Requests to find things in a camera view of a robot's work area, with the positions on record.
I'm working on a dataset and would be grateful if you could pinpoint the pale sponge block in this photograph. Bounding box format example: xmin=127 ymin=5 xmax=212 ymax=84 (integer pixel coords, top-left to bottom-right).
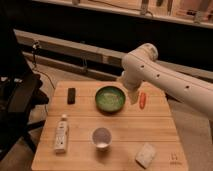
xmin=135 ymin=143 xmax=156 ymax=169

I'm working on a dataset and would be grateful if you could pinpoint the black office chair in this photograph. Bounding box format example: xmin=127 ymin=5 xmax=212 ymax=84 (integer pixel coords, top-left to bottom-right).
xmin=0 ymin=13 xmax=49 ymax=161

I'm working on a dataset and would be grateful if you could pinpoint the orange carrot toy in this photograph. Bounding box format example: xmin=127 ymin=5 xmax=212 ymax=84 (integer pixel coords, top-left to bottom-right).
xmin=139 ymin=92 xmax=146 ymax=109

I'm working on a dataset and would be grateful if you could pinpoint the white squeeze bottle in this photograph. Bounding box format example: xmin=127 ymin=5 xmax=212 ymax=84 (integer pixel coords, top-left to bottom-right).
xmin=54 ymin=114 xmax=69 ymax=154

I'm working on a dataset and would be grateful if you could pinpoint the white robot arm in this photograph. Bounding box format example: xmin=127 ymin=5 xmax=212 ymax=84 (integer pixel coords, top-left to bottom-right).
xmin=120 ymin=43 xmax=213 ymax=121

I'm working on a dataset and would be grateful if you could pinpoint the green bowl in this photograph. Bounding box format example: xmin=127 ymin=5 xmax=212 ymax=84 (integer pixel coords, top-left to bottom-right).
xmin=95 ymin=86 xmax=126 ymax=113

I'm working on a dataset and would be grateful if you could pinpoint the black hanging cable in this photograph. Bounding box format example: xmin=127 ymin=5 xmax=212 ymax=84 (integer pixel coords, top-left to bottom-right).
xmin=31 ymin=40 xmax=56 ymax=90

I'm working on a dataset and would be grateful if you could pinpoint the black eraser block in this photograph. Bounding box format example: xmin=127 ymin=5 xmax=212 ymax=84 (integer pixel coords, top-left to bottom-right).
xmin=67 ymin=88 xmax=76 ymax=104

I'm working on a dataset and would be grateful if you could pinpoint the white paper cup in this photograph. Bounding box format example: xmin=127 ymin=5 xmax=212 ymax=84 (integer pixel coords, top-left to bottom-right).
xmin=91 ymin=127 xmax=112 ymax=150

